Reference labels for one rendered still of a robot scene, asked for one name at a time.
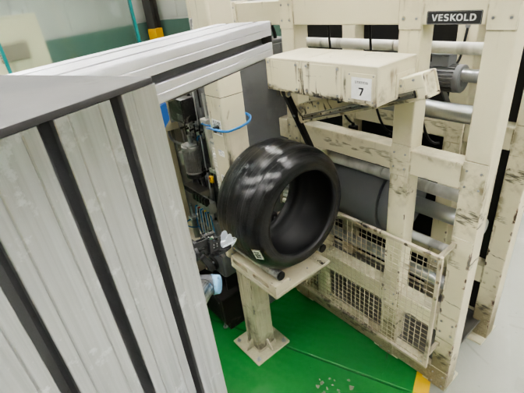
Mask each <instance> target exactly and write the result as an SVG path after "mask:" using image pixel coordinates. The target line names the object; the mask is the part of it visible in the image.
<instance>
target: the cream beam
mask: <svg viewBox="0 0 524 393"><path fill-rule="evenodd" d="M266 68H267V84H268V89H272V90H280V91H285V92H290V93H294V94H303V95H307V96H312V97H320V98H325V99H329V100H334V101H342V102H347V103H352V104H360V105H365V106H369V107H374V108H377V107H380V106H381V105H383V104H387V103H388V102H391V101H393V100H396V99H397V97H398V89H399V80H400V79H401V78H402V77H405V76H408V75H410V74H413V73H415V72H416V54H407V53H393V52H379V51H352V50H338V49H324V48H298V49H295V50H291V51H286V52H282V53H279V54H276V55H272V56H271V57H268V58H266ZM352 77H359V78H366V79H372V87H371V101H364V100H359V99H354V98H351V79H352Z"/></svg>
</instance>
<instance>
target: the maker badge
mask: <svg viewBox="0 0 524 393"><path fill-rule="evenodd" d="M482 18H483V9H481V10H452V11H427V25H457V24H481V23H482Z"/></svg>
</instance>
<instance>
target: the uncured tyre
mask: <svg viewBox="0 0 524 393"><path fill-rule="evenodd" d="M288 184H289V192H288V196H287V198H286V201H285V204H284V206H283V208H282V209H281V211H280V212H279V213H278V215H277V216H276V217H275V219H274V220H273V221H271V216H272V213H273V210H274V207H275V204H276V203H277V201H278V198H279V197H280V195H281V193H282V192H283V190H284V189H285V187H286V186H287V185H288ZM340 201H341V185H340V181H339V177H338V172H337V169H336V167H335V164H334V163H333V161H332V160H331V159H330V158H329V157H328V156H327V155H326V154H325V153H324V152H323V151H321V150H320V149H318V148H316V147H312V146H310V145H307V144H304V143H300V142H296V141H294V140H289V139H286V138H281V137H275V138H268V139H264V140H260V141H258V142H256V143H254V144H252V145H251V146H249V147H247V148H246V149H245V150H244V151H243V152H242V153H241V154H240V155H239V156H238V157H237V158H236V159H235V160H234V161H233V162H232V164H231V166H230V167H229V169H228V171H227V172H226V174H225V177H224V178H223V181H222V183H221V187H220V189H219V193H218V202H217V216H218V224H219V226H220V229H221V231H222V232H223V231H224V230H225V231H226V232H227V233H228V234H231V235H232V237H236V238H237V240H236V242H235V244H234V245H233V247H234V248H236V249H237V250H238V251H240V252H241V253H243V254H244V255H246V256H247V257H249V258H250V259H251V260H253V261H254V262H256V263H257V264H259V265H261V266H263V267H268V268H271V269H284V268H287V267H291V266H293V265H296V264H298V263H300V262H302V261H304V260H305V259H307V258H308V257H310V256H311V255H312V254H313V253H315V252H316V251H317V250H318V248H319V247H320V246H321V245H322V244H323V242H324V240H325V239H326V238H327V237H328V235H329V233H330V231H331V229H332V227H333V225H334V223H335V220H336V218H337V215H338V210H339V206H340ZM252 250H259V251H260V252H261V254H262V256H263V258H264V260H260V259H256V257H255V256H254V255H253V252H252Z"/></svg>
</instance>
